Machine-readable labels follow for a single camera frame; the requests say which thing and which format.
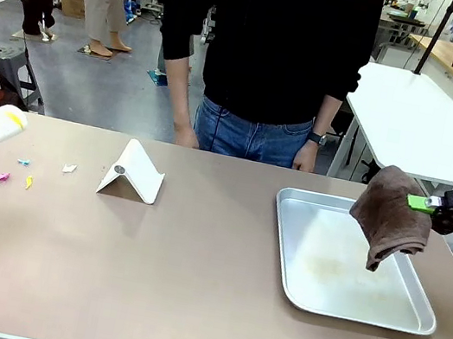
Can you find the white folded stand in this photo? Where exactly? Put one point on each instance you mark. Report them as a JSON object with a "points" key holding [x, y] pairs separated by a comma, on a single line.
{"points": [[133, 175]]}

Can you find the wooden top workbench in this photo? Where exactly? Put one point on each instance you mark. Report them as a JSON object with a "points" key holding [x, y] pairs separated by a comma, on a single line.
{"points": [[444, 54]]}

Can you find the person's left hand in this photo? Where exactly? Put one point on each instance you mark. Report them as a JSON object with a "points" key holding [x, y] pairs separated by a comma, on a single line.
{"points": [[306, 157]]}

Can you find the yellow scrap on roller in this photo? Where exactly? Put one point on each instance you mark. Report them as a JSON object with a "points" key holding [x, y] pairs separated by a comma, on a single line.
{"points": [[16, 119]]}

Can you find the yellow paper scrap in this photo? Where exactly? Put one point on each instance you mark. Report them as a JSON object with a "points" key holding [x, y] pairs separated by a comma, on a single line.
{"points": [[29, 182]]}

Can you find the person's left forearm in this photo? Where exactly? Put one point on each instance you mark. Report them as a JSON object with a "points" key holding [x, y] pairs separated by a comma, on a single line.
{"points": [[323, 116]]}

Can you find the person's black sweater torso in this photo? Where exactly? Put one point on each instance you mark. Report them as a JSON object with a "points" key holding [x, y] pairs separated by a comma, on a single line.
{"points": [[272, 33]]}

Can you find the silver metal tray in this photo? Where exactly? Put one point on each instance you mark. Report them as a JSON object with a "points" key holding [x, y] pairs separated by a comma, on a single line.
{"points": [[343, 278]]}

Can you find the blue mat on floor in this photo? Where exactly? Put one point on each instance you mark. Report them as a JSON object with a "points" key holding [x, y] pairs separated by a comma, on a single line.
{"points": [[157, 77]]}

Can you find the blue paper scrap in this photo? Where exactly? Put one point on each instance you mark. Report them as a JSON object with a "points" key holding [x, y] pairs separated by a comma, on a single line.
{"points": [[24, 162]]}

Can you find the grey metal stool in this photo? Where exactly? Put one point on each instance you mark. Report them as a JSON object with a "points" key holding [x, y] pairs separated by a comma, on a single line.
{"points": [[7, 54]]}

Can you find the brown cloth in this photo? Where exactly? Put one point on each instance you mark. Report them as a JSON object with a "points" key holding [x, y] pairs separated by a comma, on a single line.
{"points": [[389, 216]]}

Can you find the pink paper scrap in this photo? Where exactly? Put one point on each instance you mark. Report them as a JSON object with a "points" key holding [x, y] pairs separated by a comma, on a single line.
{"points": [[1, 177]]}

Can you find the white paper scrap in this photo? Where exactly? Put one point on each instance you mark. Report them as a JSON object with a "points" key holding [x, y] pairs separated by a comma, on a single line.
{"points": [[69, 168]]}

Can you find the person's right forearm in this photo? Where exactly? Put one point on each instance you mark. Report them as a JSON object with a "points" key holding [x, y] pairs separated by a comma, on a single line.
{"points": [[179, 91]]}

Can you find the person's blue jeans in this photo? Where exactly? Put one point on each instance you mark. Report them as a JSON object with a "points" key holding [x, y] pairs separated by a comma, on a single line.
{"points": [[253, 139]]}

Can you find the black tripod pole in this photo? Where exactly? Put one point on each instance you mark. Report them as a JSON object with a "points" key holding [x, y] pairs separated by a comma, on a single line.
{"points": [[434, 35]]}

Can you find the black wrist watch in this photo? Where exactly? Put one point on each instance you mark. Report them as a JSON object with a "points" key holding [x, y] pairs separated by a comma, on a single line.
{"points": [[316, 138]]}

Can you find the person's right hand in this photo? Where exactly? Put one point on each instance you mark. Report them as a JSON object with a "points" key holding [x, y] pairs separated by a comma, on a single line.
{"points": [[186, 137]]}

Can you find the large white side table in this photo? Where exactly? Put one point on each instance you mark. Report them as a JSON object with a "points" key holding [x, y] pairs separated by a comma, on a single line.
{"points": [[415, 119]]}

